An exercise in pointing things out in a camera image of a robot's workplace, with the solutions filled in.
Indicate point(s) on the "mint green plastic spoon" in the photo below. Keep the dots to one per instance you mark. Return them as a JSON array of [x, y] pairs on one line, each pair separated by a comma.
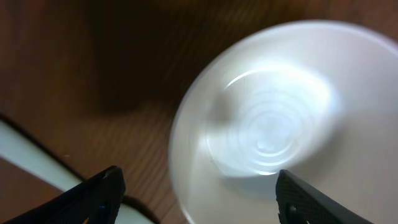
[[20, 149]]

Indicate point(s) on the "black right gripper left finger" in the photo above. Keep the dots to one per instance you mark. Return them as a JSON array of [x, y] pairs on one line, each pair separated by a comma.
[[96, 200]]

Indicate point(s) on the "white plastic bowl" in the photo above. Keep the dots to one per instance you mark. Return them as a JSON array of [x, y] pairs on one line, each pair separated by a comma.
[[318, 98]]

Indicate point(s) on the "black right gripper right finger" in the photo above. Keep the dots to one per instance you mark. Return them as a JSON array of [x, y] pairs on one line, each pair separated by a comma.
[[301, 203]]

